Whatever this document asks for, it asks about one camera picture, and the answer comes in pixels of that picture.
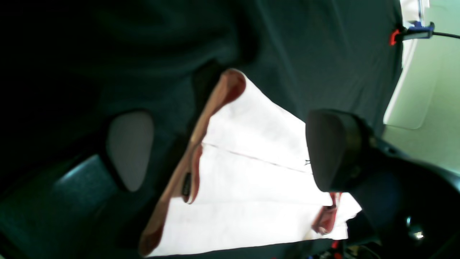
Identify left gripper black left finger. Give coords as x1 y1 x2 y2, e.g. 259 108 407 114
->
1 110 154 259

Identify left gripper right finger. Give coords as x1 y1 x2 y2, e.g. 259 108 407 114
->
305 109 460 259

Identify pink T-shirt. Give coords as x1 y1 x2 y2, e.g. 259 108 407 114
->
139 69 361 258

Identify black table cloth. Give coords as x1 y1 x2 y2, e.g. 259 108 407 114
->
0 0 405 259

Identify white table frame left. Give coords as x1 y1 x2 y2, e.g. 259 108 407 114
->
383 0 452 131

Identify orange blue clamp bottom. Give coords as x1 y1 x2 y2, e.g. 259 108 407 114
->
389 21 460 46

